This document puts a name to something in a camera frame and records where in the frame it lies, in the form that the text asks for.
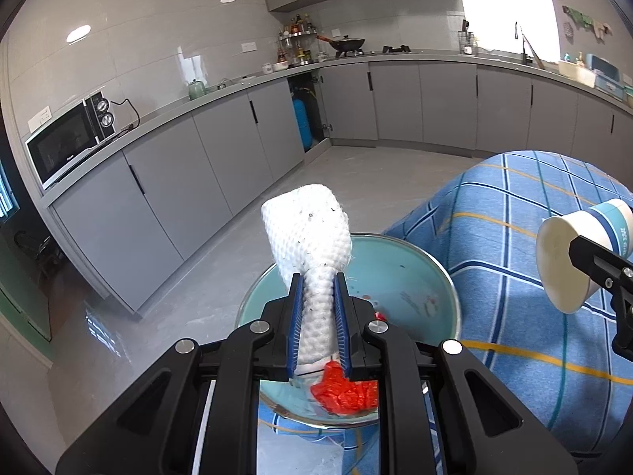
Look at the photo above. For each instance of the hanging green cloth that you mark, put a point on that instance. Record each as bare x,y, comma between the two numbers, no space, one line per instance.
578,16

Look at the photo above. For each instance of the white bowl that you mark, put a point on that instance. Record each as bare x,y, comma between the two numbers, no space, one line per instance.
281,65

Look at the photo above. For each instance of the grey kitchen counter cabinets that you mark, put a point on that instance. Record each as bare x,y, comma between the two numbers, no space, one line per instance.
198,158

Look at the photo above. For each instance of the white wall switch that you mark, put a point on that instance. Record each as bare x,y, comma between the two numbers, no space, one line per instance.
39,118

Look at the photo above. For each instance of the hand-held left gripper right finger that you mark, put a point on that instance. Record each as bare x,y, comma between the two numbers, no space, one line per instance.
342,326

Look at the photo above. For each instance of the white paper cup blue band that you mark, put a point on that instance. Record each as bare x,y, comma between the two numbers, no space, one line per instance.
559,257

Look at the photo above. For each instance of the hanging round scrubber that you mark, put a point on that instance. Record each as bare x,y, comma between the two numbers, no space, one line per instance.
568,28

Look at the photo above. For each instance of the knife rack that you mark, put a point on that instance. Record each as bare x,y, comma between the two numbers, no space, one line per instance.
467,42

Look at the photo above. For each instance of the black and white microwave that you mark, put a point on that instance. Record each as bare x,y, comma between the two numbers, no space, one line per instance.
59,148

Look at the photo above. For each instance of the black wok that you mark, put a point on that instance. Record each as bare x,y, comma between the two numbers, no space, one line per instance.
348,44

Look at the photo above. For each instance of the stacked green basins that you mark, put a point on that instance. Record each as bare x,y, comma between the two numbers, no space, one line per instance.
628,95

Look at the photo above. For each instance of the black faucet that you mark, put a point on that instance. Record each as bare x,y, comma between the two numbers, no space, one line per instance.
525,52

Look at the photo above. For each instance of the bright window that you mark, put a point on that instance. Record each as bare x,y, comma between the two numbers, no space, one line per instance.
504,5

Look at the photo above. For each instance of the white wall socket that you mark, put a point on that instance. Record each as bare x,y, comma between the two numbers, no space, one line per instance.
249,47

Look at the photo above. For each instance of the blue storage box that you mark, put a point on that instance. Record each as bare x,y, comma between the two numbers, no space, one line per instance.
604,74

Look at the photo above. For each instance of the blue water tank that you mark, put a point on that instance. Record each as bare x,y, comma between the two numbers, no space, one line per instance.
302,121

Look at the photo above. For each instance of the white basin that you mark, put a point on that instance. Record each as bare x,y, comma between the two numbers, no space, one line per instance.
577,72

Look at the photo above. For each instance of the hanging beige cloth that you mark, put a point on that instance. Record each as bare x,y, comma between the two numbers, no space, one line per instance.
602,29

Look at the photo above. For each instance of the green kettle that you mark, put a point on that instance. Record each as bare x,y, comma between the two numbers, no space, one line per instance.
198,90

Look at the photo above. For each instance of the white foam net sleeve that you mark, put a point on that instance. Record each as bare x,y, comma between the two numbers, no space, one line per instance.
306,227

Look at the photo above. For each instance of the gas stove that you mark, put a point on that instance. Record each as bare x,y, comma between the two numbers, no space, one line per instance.
395,50

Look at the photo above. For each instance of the spice rack with bottles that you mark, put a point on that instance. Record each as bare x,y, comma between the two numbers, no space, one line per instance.
296,42

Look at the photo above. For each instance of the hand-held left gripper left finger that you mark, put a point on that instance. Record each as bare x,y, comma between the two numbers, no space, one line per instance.
295,326

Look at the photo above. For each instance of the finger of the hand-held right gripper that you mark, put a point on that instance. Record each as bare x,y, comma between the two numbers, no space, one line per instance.
601,267

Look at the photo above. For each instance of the blue plaid tablecloth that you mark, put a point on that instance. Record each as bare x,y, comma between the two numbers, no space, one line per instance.
494,237

